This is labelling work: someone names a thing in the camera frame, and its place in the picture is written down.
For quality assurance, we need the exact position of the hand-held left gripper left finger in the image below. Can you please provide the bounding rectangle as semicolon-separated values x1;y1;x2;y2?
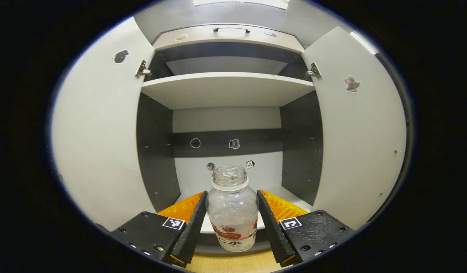
110;191;208;268

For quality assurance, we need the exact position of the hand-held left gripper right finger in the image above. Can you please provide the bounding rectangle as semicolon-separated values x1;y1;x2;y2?
256;190;357;267

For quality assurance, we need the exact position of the clear bottle with red label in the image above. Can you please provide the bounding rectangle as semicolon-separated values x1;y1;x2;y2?
205;166;260;253

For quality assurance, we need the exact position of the white and grey cabinet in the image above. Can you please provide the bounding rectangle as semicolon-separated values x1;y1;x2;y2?
136;23;324;254

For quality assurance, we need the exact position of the white cabinet door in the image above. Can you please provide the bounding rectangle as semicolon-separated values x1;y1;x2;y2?
52;17;158;232
301;27;407;231

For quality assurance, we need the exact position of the white cabinet shelf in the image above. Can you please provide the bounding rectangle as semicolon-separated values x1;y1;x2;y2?
175;186;313;234
141;72;315;110

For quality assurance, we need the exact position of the metal door hinge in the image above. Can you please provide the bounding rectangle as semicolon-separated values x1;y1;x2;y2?
306;63;322;79
135;60;152;80

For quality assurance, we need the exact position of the white cabinet drawer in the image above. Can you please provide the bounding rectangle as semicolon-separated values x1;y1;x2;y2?
152;24;305;53

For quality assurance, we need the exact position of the ceiling light panel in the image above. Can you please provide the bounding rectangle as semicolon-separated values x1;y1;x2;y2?
350;31;377;55
194;0;289;9

